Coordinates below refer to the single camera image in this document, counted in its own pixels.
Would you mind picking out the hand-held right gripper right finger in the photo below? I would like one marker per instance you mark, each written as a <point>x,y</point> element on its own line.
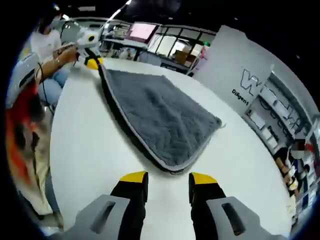
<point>220,212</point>

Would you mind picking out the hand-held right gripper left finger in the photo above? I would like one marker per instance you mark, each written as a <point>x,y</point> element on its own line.
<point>115,212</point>

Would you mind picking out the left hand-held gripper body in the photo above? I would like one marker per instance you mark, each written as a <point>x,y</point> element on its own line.
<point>87,40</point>

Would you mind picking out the grey towel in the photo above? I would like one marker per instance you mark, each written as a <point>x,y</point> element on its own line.
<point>155,107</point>

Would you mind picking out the person's left hand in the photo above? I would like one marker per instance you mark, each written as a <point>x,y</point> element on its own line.
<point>71,55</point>

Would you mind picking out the ceiling light strip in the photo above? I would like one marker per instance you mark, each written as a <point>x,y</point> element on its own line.
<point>117,12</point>

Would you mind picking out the computer monitor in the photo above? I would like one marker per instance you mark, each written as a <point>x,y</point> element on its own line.
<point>142,32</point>

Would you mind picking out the dark printed counter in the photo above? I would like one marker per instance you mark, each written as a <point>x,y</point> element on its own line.
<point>170,63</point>

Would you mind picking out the brown cardboard box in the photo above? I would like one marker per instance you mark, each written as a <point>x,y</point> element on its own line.
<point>183,57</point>

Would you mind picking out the row of white storage bins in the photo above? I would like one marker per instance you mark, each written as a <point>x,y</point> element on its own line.
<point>257,118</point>

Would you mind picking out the pink hanging object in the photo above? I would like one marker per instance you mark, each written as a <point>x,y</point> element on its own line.
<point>203,53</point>

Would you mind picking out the green exit sign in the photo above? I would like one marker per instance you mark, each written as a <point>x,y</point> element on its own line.
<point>206,43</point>

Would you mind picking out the grey metal storage shelf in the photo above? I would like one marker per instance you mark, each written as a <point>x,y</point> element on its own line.
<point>275,96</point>

